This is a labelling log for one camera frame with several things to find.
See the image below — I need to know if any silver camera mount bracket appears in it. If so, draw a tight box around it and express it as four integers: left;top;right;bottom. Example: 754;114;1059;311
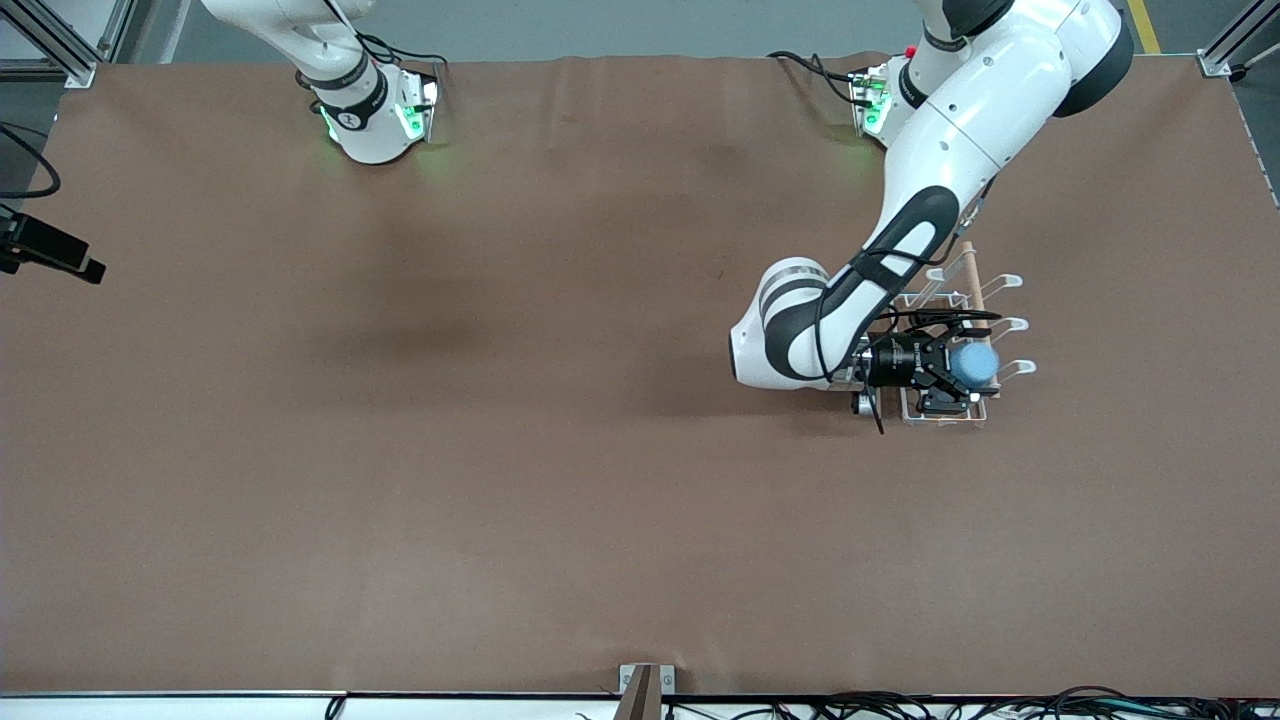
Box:
618;663;677;698

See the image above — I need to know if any black cable tangle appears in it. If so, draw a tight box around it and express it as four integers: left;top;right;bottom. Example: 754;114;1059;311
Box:
660;685;1280;720

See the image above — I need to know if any metal arm base bracket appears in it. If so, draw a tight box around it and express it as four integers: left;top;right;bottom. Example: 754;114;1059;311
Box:
848;65;893;137
398;68;443;143

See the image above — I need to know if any aluminium frame profile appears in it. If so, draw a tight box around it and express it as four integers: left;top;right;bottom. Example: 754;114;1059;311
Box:
1197;0;1280;79
0;0;136;88

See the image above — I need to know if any white wire cup holder rack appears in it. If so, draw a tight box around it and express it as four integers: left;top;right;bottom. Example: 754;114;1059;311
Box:
870;240;1038;429

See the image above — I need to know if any blue plastic cup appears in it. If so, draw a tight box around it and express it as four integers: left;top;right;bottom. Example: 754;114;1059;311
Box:
947;340;1002;392

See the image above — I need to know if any brown table cover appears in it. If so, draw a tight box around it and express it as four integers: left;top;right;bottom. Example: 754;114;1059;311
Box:
0;52;1280;698

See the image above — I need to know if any black arm base cable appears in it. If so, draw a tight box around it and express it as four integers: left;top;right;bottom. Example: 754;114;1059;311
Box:
767;49;863;106
352;33;449;86

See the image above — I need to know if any dark brown mount bar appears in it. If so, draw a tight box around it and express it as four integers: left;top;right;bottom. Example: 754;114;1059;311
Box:
612;666;663;720

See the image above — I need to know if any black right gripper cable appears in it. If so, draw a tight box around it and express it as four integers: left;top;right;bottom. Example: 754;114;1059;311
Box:
0;122;63;201

